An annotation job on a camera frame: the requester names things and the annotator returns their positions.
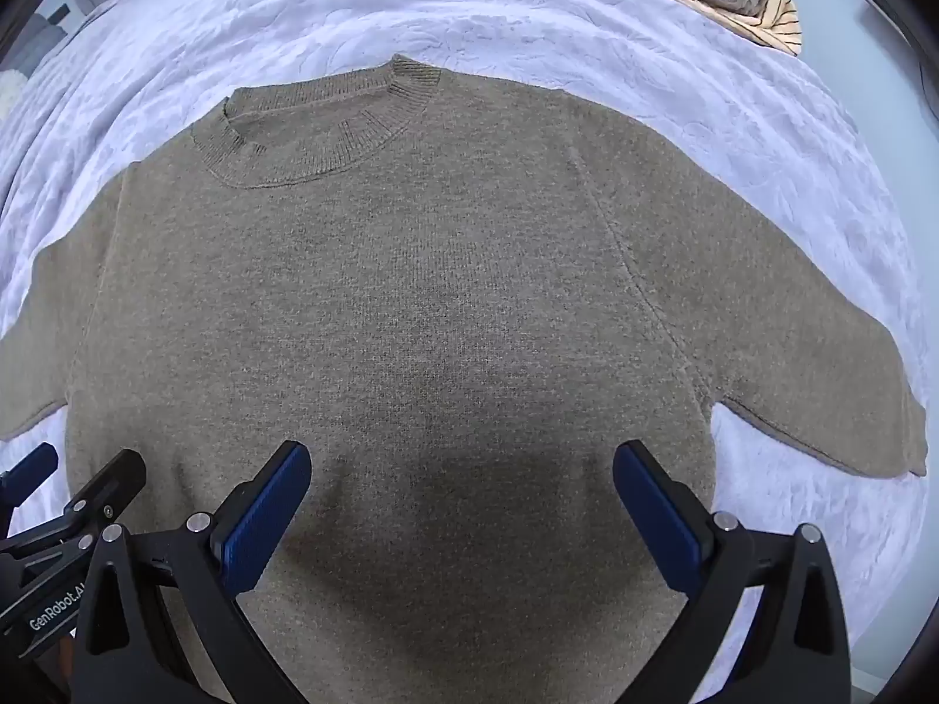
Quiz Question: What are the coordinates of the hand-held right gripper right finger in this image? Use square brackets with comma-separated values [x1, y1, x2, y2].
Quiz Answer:
[612, 440, 853, 704]

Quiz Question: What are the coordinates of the lavender plush blanket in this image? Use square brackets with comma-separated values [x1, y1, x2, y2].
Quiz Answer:
[0, 0, 939, 704]

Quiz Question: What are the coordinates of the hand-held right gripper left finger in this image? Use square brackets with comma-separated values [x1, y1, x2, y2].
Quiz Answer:
[73, 440, 313, 704]

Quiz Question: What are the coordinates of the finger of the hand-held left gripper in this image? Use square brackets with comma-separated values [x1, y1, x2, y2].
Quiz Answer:
[0, 449, 148, 582]
[0, 443, 60, 529]

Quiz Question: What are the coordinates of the olive knit sweater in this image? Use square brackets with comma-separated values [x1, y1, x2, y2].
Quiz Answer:
[0, 53, 927, 704]

